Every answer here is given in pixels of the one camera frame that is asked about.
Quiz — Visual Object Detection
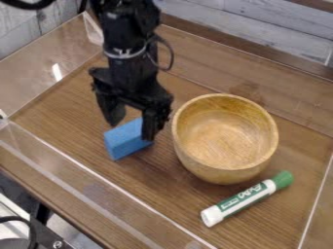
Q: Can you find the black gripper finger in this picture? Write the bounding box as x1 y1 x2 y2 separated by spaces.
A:
95 92 126 126
142 106 171 141

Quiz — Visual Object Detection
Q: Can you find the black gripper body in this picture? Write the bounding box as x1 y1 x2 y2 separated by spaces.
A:
89 55 173 112

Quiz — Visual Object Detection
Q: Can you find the blue rectangular block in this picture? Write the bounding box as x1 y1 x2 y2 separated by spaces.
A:
105 118 154 160

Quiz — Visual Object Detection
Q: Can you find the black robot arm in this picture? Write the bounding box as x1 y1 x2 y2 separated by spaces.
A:
89 0 173 141

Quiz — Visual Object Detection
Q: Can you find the brown wooden bowl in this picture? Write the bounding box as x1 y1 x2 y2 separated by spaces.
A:
171 93 278 185

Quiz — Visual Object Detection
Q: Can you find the green and white marker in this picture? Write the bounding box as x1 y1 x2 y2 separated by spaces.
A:
201 170 295 228

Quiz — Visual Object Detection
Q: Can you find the clear acrylic corner bracket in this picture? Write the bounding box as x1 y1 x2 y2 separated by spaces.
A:
83 12 105 46

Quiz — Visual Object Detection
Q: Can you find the black metal table frame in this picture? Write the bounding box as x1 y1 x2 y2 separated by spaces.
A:
30 203 66 249

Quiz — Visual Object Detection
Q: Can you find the black cable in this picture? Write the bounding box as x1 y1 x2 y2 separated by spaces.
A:
0 215 39 249

